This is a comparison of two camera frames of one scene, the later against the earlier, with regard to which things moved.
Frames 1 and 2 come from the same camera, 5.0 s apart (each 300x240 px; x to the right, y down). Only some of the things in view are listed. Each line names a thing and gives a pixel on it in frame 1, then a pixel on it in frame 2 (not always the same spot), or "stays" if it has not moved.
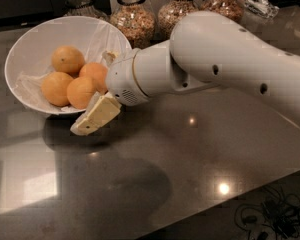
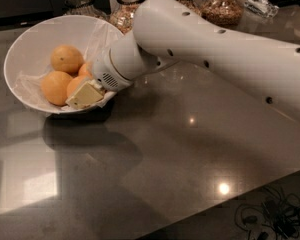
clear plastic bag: (256, 5) stays
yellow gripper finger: (102, 108) -> (89, 93)
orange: (54, 88) stays
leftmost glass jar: (78, 1) stays
